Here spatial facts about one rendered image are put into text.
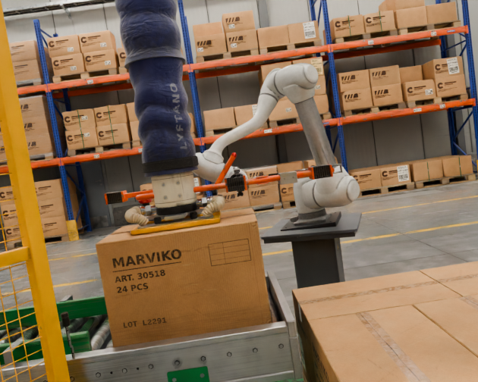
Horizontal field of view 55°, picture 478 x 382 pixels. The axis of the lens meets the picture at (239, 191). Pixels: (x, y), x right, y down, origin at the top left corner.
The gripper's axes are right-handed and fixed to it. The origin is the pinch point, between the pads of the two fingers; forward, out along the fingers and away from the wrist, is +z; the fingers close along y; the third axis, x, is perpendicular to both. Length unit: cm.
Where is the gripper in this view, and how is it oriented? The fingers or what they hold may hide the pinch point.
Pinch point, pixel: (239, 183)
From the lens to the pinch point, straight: 186.9
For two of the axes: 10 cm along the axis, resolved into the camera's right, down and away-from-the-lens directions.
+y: 1.4, 9.9, 0.7
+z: 0.3, 0.7, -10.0
